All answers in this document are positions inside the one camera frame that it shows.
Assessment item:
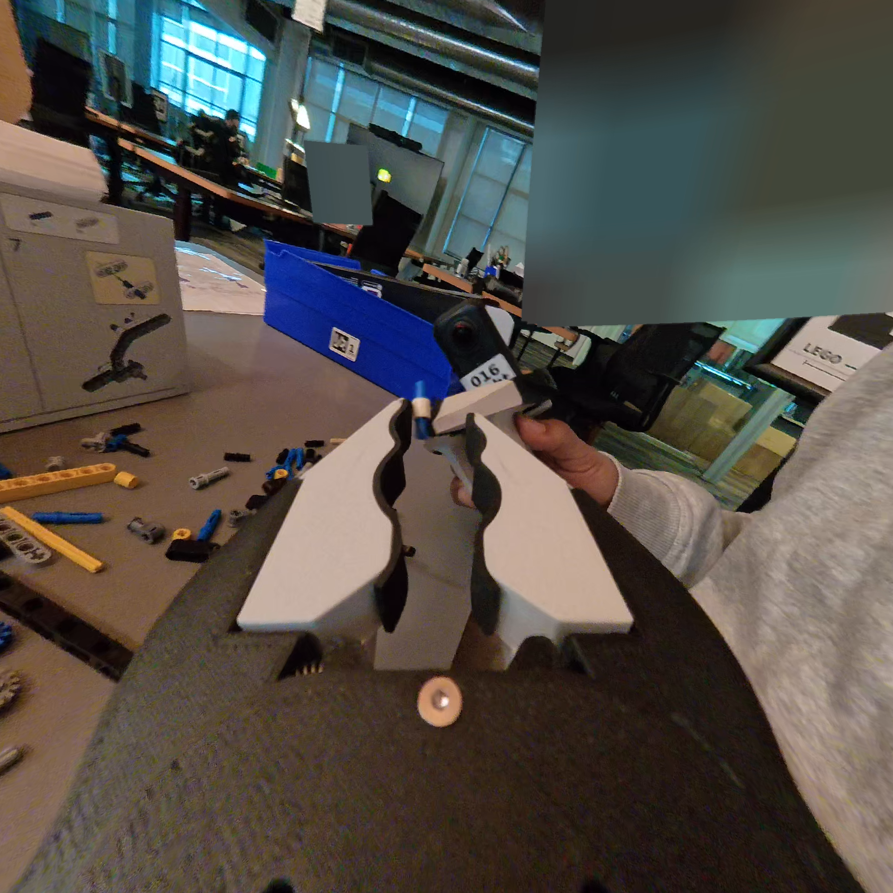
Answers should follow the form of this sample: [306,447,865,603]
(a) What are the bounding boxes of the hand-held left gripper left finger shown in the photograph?
[236,398,414,641]

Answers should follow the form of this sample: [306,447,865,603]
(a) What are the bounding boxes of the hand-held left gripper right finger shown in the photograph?
[462,412,636,653]

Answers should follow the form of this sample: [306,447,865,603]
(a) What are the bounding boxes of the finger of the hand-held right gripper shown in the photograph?
[426,431,477,493]
[433,382,527,437]

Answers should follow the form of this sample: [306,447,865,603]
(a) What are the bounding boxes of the pile of small lego pieces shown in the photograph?
[244,438,329,510]

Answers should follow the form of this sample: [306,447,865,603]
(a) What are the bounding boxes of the black blue lego assembly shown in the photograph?
[80,422,152,459]

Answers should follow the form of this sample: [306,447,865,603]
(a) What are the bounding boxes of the thin yellow Lego axle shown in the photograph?
[0,506,106,574]

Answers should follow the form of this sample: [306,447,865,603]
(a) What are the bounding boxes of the long black lego beam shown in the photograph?
[0,572,133,681]

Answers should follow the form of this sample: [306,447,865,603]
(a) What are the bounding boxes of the yellow lego beam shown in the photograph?
[0,462,118,505]

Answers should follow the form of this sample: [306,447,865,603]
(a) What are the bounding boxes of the grey lego beam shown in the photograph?
[0,520,54,565]

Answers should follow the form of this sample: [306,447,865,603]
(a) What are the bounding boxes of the lego instruction booklet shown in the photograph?
[0,192,189,433]

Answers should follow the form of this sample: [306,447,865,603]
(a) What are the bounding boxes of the person's right hand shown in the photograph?
[515,415,622,512]

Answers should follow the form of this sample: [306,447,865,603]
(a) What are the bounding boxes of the black monitor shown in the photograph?
[352,190,423,276]

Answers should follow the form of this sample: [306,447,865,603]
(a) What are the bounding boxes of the blue plastic bin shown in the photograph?
[264,240,454,406]

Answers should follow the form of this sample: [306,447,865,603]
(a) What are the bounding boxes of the black office chair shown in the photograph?
[551,321,724,437]

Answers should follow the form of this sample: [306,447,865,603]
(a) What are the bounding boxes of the stack of cardboard boxes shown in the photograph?
[645,380,796,489]

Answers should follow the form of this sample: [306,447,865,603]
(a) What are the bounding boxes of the white paper sheet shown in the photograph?
[174,240,266,315]

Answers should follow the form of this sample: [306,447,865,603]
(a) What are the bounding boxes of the grey zip hoodie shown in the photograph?
[687,342,893,893]

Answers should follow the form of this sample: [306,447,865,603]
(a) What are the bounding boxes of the long background desk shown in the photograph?
[84,105,364,241]

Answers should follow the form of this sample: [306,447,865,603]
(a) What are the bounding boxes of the white sign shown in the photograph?
[743,314,893,402]

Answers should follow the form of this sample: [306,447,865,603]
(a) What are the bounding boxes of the white box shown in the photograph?
[0,122,109,203]

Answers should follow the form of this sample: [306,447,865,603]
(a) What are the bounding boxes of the large wall display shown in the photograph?
[347,123,445,241]

